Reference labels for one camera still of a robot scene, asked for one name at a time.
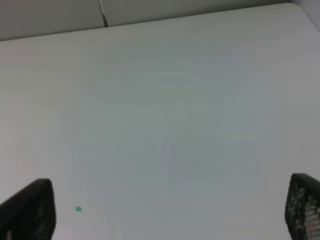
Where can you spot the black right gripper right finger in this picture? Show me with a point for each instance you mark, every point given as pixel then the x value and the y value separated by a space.
pixel 302 207

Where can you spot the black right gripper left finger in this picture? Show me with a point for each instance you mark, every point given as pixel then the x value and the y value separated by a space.
pixel 30 214

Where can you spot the right green dot marker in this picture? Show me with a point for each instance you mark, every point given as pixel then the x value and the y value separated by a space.
pixel 78 208

